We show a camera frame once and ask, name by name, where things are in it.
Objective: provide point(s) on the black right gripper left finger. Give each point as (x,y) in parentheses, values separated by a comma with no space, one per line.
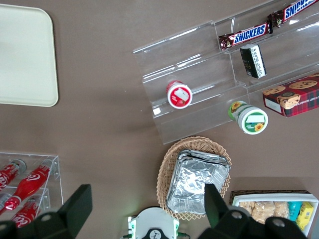
(72,214)

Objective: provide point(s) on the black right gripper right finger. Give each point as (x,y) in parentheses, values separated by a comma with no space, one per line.
(219,219)

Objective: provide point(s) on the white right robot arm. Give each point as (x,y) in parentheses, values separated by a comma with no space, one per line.
(154,224)

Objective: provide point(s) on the white rectangular snack tray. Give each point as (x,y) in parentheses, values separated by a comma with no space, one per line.
(274,198)

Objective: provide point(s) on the oval light wicker basket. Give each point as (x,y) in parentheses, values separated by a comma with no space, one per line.
(164,174)

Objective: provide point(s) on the beige rectangular tray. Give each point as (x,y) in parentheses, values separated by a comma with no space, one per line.
(25,57)

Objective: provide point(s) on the rice cracker packet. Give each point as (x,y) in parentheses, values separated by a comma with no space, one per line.
(246,206)
(281,209)
(264,211)

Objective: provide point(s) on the red cola bottle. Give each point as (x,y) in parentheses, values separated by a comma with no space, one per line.
(27,214)
(10,174)
(31,181)

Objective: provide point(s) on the stack of foil trays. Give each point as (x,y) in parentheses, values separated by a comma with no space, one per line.
(192,181)

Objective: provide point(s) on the clear acrylic bottle rack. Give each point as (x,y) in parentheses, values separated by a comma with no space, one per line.
(56,169)

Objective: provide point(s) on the teal snack packet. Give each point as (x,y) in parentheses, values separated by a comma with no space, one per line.
(294,210)

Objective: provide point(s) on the yellow snack packet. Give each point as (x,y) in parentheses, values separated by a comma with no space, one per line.
(305,215)

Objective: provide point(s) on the green lid yogurt cup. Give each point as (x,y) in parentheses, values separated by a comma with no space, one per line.
(251,122)

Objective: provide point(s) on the red lid yogurt cup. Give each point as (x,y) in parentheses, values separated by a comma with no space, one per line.
(179,95)

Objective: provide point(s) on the red tartan cookie box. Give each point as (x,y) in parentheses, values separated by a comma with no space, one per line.
(296,99)

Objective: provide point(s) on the clear acrylic step shelf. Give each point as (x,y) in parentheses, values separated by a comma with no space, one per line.
(294,57)
(189,64)

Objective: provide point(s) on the black and white small box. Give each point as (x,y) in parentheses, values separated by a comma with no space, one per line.
(253,61)

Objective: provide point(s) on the snickers chocolate bar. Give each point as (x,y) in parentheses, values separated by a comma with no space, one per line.
(294,10)
(246,36)

